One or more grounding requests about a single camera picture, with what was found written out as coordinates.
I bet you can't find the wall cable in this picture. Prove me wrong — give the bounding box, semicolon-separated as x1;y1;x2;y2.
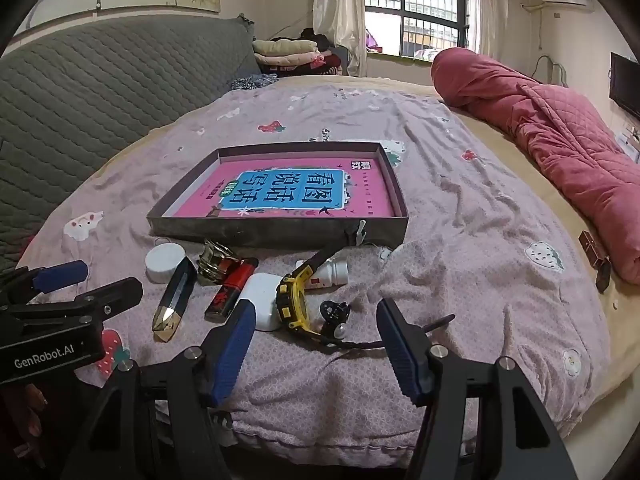
532;55;568;86

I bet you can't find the white pill bottle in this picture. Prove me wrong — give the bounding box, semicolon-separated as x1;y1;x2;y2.
295;257;349;292

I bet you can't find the black garment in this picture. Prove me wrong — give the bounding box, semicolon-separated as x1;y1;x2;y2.
299;27;331;47

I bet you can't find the white round cap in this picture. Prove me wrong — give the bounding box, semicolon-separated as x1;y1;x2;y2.
145;242;185;283

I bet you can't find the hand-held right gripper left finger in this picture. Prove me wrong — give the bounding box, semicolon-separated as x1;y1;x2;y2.
60;299;257;480

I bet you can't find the dark patterned cloth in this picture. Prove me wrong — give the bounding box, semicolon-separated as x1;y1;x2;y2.
229;73;278;92

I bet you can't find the black hair clip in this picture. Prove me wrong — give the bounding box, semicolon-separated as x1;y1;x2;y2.
319;300;351;338

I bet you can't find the yellow and black wristwatch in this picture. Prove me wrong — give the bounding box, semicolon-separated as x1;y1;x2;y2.
276;242;457;356

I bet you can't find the black television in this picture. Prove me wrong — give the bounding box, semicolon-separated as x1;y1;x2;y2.
609;51;640;121

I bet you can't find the cream curtain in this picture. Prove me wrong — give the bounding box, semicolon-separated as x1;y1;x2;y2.
472;0;508;61
312;0;368;77

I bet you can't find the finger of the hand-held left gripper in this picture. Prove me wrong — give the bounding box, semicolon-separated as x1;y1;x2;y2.
0;260;89;306
0;277;144;330

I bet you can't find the barred window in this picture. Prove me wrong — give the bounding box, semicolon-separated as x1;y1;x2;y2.
364;0;471;58

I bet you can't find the red quilted duvet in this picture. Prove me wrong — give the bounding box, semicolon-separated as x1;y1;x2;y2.
431;47;640;285

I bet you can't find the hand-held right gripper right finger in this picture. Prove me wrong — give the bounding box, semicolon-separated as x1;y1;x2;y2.
376;298;581;480

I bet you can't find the grey quilted headboard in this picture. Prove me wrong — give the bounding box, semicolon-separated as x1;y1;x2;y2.
0;16;261;276

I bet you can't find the dark red folded garment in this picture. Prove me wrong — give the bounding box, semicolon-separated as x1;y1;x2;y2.
310;52;344;76

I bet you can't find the pink and blue book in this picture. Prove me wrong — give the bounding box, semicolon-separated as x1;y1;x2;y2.
167;157;398;218

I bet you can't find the red and black lipstick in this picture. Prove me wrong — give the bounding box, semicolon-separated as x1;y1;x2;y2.
204;256;259;322

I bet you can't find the pink folded garment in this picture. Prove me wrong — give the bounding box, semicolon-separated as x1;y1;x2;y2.
255;51;331;67

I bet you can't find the black and gold pointed tube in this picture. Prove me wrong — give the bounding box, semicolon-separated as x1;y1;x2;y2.
152;256;197;344

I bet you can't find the white earbud case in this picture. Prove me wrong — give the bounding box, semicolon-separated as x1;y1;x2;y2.
239;272;283;332

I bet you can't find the shallow brown cardboard box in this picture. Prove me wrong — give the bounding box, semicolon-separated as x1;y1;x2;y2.
146;143;410;250

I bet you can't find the person's left hand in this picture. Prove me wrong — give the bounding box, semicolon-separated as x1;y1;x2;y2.
0;384;51;443

